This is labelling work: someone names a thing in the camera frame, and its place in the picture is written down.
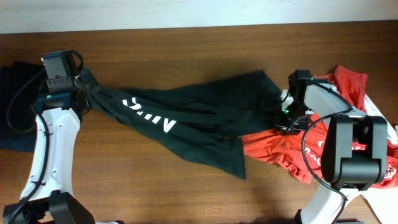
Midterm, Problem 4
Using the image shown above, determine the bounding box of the black Nike t-shirt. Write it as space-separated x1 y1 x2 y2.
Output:
93 70 282 179

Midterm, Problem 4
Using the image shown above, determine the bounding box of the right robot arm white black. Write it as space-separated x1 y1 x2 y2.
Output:
278 70 387 223

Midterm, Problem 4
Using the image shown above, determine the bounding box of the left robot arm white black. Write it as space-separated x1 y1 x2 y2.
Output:
2 50 97 224

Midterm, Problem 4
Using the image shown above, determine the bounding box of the folded dark navy clothes stack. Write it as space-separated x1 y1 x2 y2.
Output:
1 61 46 152

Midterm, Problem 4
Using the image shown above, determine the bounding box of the red t-shirt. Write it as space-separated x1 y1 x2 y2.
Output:
243 65 397 189

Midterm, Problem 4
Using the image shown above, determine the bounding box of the white t-shirt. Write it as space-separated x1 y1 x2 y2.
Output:
281 88 398 224

